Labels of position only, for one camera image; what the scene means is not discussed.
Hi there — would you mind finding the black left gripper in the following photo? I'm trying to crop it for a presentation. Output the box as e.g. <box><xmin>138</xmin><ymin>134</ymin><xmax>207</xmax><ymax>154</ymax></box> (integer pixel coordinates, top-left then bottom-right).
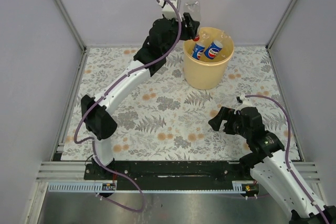
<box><xmin>162</xmin><ymin>13</ymin><xmax>198</xmax><ymax>56</ymax></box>

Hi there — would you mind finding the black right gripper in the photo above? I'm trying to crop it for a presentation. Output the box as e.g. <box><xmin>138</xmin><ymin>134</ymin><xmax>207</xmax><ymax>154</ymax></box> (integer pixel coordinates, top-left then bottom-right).
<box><xmin>207</xmin><ymin>106</ymin><xmax>251</xmax><ymax>139</ymax></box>

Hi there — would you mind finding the clear bottle red cap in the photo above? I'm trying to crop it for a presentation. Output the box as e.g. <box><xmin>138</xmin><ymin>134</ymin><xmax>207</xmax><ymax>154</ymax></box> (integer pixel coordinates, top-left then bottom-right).
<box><xmin>184</xmin><ymin>0</ymin><xmax>201</xmax><ymax>42</ymax></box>

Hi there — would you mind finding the blue label bottle blue cap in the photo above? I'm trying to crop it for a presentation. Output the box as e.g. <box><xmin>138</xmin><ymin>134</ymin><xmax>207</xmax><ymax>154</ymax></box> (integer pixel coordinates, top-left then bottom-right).
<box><xmin>192</xmin><ymin>31</ymin><xmax>211</xmax><ymax>60</ymax></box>

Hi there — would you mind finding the Pepsi label plastic bottle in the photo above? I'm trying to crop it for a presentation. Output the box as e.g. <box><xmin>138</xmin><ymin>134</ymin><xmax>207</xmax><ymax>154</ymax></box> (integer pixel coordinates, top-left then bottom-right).
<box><xmin>204</xmin><ymin>31</ymin><xmax>229</xmax><ymax>60</ymax></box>

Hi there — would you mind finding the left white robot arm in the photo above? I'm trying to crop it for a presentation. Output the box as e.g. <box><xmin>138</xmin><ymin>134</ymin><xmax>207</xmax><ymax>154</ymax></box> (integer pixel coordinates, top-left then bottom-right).
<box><xmin>79</xmin><ymin>13</ymin><xmax>200</xmax><ymax>180</ymax></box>

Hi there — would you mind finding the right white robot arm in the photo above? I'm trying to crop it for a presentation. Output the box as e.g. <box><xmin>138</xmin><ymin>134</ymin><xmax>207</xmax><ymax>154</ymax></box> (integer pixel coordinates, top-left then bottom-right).
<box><xmin>208</xmin><ymin>106</ymin><xmax>335</xmax><ymax>223</ymax></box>

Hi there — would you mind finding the yellow plastic bin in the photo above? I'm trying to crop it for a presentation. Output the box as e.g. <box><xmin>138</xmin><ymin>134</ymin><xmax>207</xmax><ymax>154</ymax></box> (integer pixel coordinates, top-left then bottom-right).
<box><xmin>183</xmin><ymin>27</ymin><xmax>234</xmax><ymax>90</ymax></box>

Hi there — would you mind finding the floral patterned table mat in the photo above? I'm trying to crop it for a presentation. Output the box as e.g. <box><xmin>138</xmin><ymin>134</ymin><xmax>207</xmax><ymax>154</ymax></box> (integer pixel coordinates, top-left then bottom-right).
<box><xmin>60</xmin><ymin>46</ymin><xmax>301</xmax><ymax>162</ymax></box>

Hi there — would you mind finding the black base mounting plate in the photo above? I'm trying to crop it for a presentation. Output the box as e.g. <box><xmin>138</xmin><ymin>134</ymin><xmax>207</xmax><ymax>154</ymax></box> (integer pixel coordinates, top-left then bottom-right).
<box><xmin>83</xmin><ymin>159</ymin><xmax>260</xmax><ymax>191</ymax></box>

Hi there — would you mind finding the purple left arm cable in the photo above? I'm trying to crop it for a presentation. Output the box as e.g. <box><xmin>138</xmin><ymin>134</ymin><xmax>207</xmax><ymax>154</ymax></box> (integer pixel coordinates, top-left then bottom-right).
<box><xmin>73</xmin><ymin>0</ymin><xmax>183</xmax><ymax>213</ymax></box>

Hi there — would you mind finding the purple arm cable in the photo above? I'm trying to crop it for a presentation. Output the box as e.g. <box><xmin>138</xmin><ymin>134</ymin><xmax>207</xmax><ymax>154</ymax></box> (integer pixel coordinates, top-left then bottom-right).
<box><xmin>73</xmin><ymin>0</ymin><xmax>183</xmax><ymax>213</ymax></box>
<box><xmin>220</xmin><ymin>94</ymin><xmax>331</xmax><ymax>224</ymax></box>

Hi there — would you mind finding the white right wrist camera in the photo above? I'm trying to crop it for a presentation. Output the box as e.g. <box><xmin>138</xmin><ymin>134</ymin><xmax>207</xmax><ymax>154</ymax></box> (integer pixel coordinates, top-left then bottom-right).
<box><xmin>236</xmin><ymin>96</ymin><xmax>255</xmax><ymax>110</ymax></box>

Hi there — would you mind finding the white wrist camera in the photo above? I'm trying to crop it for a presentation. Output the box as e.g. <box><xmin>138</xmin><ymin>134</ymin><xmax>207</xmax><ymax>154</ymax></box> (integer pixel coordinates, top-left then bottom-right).
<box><xmin>236</xmin><ymin>96</ymin><xmax>255</xmax><ymax>110</ymax></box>
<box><xmin>157</xmin><ymin>0</ymin><xmax>181</xmax><ymax>20</ymax></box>

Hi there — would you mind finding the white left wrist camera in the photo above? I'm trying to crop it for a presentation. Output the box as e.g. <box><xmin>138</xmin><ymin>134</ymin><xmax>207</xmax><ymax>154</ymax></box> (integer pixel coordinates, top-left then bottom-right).
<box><xmin>157</xmin><ymin>0</ymin><xmax>181</xmax><ymax>20</ymax></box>

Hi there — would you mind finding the white slotted cable duct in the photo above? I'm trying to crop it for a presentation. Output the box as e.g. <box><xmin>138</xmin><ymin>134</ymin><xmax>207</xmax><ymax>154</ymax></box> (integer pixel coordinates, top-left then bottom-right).
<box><xmin>48</xmin><ymin>180</ymin><xmax>260</xmax><ymax>195</ymax></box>

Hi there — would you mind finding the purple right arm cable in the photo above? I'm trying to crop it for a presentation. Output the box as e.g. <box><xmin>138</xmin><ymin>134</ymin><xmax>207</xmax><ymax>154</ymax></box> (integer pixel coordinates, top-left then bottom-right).
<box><xmin>220</xmin><ymin>94</ymin><xmax>331</xmax><ymax>224</ymax></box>

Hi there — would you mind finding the right aluminium frame post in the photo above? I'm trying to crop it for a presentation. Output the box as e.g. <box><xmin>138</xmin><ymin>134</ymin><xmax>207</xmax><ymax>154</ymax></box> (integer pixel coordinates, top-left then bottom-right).
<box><xmin>266</xmin><ymin>0</ymin><xmax>298</xmax><ymax>51</ymax></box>

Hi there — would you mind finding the aluminium frame post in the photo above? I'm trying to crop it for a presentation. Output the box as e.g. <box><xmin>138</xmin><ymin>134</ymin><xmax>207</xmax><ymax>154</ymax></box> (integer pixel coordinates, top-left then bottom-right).
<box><xmin>54</xmin><ymin>0</ymin><xmax>86</xmax><ymax>51</ymax></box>
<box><xmin>266</xmin><ymin>0</ymin><xmax>298</xmax><ymax>51</ymax></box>

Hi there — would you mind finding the left aluminium frame post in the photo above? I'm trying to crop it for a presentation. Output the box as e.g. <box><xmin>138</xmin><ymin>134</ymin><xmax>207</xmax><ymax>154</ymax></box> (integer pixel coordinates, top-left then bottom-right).
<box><xmin>54</xmin><ymin>0</ymin><xmax>86</xmax><ymax>51</ymax></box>

